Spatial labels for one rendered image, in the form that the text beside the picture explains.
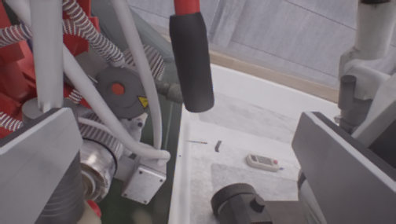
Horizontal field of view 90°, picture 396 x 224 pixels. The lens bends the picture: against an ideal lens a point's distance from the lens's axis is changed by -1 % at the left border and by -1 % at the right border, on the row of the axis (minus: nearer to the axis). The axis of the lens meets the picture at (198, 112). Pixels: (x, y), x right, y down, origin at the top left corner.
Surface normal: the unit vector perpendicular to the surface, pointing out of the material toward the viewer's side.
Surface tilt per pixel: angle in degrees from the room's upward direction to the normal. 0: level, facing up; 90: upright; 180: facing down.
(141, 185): 82
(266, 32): 90
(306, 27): 90
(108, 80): 90
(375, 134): 90
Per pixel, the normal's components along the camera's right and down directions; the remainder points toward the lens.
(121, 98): 0.00, 0.52
